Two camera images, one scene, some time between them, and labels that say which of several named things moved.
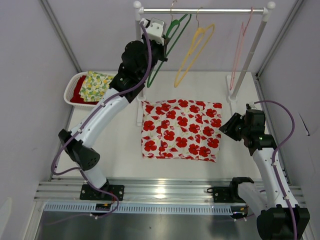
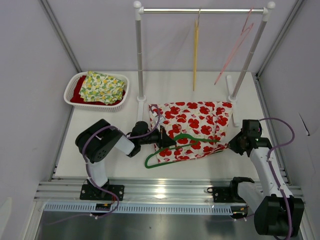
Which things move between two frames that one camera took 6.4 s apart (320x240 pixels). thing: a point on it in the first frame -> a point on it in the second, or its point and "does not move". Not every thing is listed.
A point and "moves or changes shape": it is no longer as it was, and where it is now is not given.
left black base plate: [88, 193] does not move
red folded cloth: [76, 97] does not move
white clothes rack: [231, 91] does not move
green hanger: [176, 27] -> [197, 140]
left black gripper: [161, 48] -> [163, 140]
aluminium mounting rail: [152, 191] does not move
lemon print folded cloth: [94, 86] does not move
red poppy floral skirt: [179, 128] moves or changes shape
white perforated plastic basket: [85, 89] does not move
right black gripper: [228, 128] -> [232, 143]
